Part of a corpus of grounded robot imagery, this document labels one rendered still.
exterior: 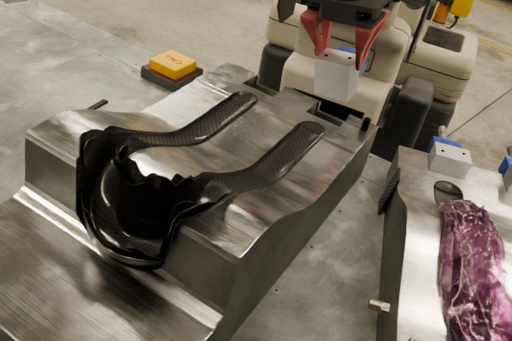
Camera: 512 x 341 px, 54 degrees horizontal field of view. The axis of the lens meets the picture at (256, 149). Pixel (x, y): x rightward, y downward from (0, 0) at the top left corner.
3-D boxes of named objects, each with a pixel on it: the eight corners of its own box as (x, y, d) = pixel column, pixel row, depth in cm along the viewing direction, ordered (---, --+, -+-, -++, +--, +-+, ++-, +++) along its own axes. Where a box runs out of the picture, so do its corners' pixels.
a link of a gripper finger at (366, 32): (365, 84, 64) (373, 14, 58) (314, 71, 67) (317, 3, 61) (384, 62, 68) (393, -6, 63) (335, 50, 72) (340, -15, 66)
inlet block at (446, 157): (420, 138, 83) (432, 109, 80) (451, 146, 82) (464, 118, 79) (422, 184, 72) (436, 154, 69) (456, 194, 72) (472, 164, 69)
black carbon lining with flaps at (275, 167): (236, 99, 75) (246, 40, 70) (333, 144, 69) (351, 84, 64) (41, 223, 49) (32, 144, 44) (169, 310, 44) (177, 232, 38)
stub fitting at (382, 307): (385, 308, 52) (366, 302, 53) (390, 298, 51) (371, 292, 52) (385, 319, 51) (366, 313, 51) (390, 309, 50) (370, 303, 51)
